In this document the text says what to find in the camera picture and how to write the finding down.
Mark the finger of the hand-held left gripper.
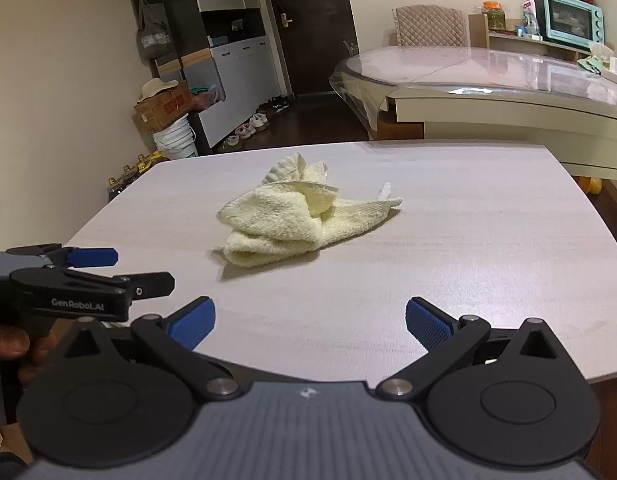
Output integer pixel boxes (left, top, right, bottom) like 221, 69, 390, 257
11, 267, 176, 299
6, 243, 120, 269

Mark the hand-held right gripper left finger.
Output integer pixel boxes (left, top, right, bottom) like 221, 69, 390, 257
63, 296, 242, 401

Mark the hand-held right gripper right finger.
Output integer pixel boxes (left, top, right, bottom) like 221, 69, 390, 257
375, 296, 559, 401

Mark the cream terry towel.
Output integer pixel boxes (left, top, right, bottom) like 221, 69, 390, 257
216, 152, 404, 268

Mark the person's left hand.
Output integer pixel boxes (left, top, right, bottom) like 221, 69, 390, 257
0, 324, 59, 384

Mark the row of yellow-capped bottles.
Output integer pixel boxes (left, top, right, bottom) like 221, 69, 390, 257
106, 150, 170, 203

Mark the white plastic bucket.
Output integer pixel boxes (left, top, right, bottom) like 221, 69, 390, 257
153, 116, 199, 162

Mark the cardboard box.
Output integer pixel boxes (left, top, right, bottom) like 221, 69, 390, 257
132, 80, 196, 136

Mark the straw hat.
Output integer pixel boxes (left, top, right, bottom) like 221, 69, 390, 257
138, 77, 182, 103

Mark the pink bag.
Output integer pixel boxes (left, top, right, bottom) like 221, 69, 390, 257
191, 84, 224, 111

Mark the grey hanging bag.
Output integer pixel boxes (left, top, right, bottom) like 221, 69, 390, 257
136, 0, 176, 61

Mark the dark and white hall cabinet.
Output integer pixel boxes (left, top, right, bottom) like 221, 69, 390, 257
124, 0, 275, 157

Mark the round glass-top dining table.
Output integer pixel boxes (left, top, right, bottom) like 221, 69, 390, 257
328, 44, 617, 182

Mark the beige quilted chair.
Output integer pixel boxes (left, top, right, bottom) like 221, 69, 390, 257
391, 4, 467, 48

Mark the wooden sideboard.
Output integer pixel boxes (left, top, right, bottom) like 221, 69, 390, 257
467, 12, 596, 61

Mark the dark wooden door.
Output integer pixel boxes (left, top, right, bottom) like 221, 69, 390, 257
262, 0, 359, 100

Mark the glass jar with orange lid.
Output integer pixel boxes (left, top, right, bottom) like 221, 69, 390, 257
482, 1, 505, 31

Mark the teal toaster oven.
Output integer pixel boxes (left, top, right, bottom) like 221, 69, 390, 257
527, 0, 605, 45

